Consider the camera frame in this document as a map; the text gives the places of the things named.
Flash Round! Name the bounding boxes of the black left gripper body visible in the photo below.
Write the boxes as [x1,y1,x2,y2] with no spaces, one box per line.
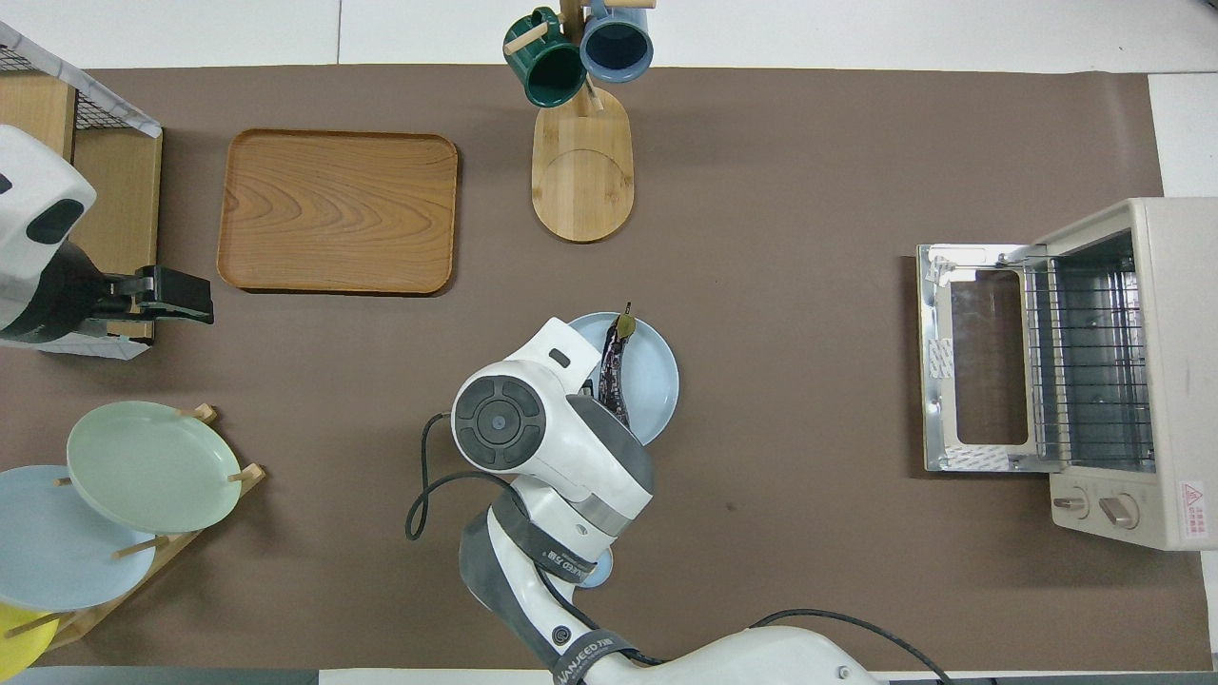
[95,268,146,321]

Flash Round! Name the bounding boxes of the dark purple eggplant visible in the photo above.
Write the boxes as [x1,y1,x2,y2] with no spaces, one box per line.
[597,303,638,430]

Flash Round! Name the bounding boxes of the light blue round plate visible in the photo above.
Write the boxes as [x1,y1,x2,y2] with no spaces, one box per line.
[567,312,681,447]

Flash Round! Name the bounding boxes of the beige toaster oven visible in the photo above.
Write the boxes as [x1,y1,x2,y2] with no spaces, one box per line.
[916,197,1218,552]

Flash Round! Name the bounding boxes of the marble print paper strip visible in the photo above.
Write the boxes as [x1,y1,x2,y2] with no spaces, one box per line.
[38,325,154,362]

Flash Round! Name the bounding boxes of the wooden shelf unit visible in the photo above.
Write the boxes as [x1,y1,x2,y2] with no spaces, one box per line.
[0,71,164,343]

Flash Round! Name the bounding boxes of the pale green plate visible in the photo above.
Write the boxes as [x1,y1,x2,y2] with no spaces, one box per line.
[66,401,244,536]

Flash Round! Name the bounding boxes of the rectangular wooden tray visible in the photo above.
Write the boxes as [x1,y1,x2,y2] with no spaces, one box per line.
[217,128,460,297]

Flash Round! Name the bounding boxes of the wooden mug tree stand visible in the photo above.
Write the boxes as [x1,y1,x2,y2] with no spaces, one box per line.
[504,0,658,245]

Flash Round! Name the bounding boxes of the wooden plate rack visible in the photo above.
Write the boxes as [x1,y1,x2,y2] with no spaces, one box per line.
[38,404,267,654]

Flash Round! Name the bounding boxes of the light blue racked plate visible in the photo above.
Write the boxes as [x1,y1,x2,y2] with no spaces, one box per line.
[0,464,159,613]

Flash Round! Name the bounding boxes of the brown table mat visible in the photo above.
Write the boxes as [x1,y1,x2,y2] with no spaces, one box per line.
[0,65,1212,673]

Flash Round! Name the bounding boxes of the dark green mug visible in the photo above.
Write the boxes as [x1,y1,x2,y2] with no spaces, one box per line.
[502,8,589,108]

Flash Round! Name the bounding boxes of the blue mug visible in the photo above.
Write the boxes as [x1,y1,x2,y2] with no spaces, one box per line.
[579,0,656,85]

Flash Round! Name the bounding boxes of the yellow plate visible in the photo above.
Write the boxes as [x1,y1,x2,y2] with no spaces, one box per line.
[0,601,61,683]

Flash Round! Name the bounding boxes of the black wire mesh basket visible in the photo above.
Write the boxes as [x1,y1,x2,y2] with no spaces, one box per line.
[0,43,136,132]

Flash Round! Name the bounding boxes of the metal oven wire rack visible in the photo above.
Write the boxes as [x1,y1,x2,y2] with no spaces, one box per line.
[1022,255,1158,469]

